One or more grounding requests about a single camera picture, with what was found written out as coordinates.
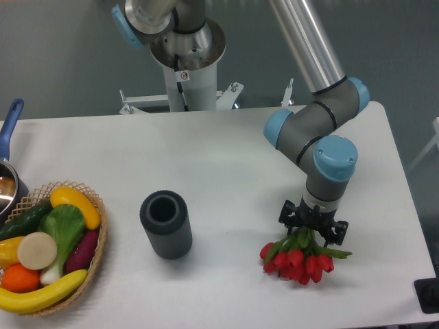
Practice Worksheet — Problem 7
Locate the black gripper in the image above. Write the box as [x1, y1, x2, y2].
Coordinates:
[278, 200, 349, 247]

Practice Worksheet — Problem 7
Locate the white metal frame at right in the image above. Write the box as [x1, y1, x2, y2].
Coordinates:
[407, 117, 439, 172]

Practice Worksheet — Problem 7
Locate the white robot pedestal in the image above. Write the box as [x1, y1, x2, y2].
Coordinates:
[119, 19, 244, 114]

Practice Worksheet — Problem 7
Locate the beige round disc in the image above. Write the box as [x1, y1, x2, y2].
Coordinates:
[17, 232, 58, 270]

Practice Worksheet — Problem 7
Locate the green bok choy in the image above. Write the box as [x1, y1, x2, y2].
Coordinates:
[37, 204, 85, 286]

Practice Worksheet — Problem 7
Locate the yellow bell pepper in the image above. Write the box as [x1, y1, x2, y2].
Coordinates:
[0, 236, 25, 269]

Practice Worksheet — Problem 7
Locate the blue handled saucepan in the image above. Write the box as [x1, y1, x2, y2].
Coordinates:
[1, 99, 28, 226]

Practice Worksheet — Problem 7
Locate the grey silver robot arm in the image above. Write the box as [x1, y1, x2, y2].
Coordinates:
[111, 1, 370, 245]

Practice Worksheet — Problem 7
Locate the black device at table edge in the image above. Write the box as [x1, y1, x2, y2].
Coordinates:
[414, 278, 438, 314]

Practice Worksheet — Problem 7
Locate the dark grey ribbed vase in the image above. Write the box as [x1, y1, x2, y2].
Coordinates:
[139, 190, 193, 260]

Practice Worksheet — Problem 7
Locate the yellow banana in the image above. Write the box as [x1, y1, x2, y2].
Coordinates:
[1, 269, 88, 315]

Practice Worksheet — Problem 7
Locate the woven wicker basket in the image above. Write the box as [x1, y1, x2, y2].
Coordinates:
[1, 181, 107, 316]

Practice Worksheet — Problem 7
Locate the orange fruit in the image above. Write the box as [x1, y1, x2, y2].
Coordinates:
[1, 264, 40, 293]

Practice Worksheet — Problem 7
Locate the dark green cucumber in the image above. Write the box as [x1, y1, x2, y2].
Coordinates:
[1, 200, 53, 240]

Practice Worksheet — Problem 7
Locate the red tulip bouquet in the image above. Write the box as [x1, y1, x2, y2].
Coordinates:
[259, 227, 351, 286]

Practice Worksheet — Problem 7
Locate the purple sweet potato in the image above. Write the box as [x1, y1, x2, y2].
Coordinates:
[65, 230, 99, 273]

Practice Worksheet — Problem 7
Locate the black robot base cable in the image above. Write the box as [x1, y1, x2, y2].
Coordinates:
[173, 53, 190, 112]

